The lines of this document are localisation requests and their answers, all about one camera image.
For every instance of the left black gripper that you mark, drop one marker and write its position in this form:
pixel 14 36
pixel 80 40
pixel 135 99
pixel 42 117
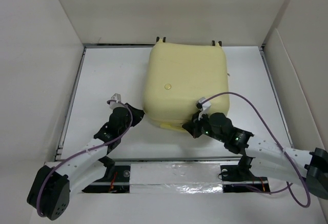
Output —
pixel 137 115

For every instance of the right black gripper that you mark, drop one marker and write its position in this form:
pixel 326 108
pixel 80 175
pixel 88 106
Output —
pixel 192 127

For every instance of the yellow hard-shell suitcase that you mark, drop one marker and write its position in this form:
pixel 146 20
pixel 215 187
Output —
pixel 178 77

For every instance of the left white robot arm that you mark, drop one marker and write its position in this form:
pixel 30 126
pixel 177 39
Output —
pixel 53 186

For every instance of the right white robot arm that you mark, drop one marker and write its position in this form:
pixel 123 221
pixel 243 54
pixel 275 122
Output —
pixel 260 158

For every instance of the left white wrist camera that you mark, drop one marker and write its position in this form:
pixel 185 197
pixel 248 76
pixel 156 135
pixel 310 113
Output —
pixel 114 101

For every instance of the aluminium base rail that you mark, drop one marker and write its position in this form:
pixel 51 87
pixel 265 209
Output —
pixel 183 177

